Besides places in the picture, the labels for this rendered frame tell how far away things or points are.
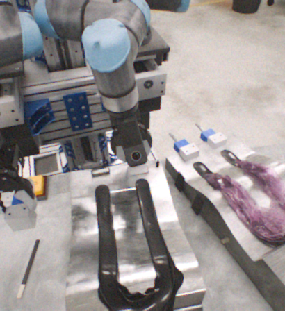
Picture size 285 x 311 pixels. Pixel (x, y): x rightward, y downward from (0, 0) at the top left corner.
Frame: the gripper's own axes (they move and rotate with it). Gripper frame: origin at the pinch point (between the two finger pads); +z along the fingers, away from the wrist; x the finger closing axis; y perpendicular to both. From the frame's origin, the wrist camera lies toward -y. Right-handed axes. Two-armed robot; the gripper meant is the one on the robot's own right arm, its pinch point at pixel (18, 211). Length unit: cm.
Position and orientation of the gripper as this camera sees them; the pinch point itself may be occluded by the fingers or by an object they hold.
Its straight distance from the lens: 65.2
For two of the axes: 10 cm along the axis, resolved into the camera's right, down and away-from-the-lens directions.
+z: 0.0, 6.5, 7.6
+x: -9.8, 1.4, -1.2
